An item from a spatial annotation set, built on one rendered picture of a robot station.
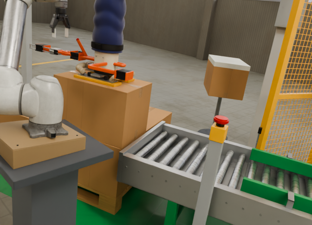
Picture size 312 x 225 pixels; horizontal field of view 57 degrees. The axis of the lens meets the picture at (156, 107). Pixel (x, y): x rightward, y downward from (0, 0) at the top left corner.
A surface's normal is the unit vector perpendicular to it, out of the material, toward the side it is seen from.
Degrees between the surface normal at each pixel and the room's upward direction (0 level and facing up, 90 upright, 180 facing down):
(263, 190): 90
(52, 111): 87
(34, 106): 86
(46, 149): 90
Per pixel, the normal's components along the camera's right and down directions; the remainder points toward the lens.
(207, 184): -0.40, 0.24
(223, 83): -0.07, 0.31
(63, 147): 0.71, 0.31
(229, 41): -0.69, 0.14
